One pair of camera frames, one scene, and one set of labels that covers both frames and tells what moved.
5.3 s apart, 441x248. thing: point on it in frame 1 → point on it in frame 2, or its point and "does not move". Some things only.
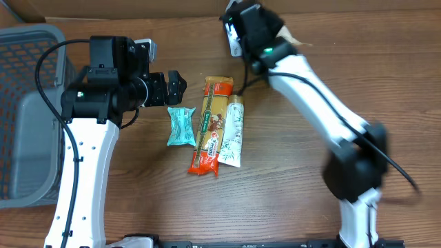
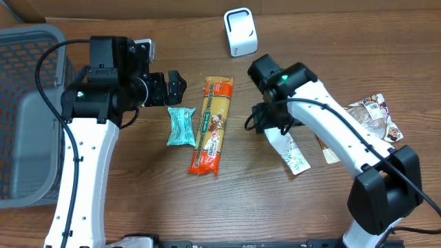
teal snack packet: [182, 133] does not move
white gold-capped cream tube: [231, 149] → [289, 149]
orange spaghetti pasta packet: [217, 91] does not move
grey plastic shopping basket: [32, 134] does not move
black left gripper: [162, 95] does not move
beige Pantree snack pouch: [284, 33] → [372, 114]
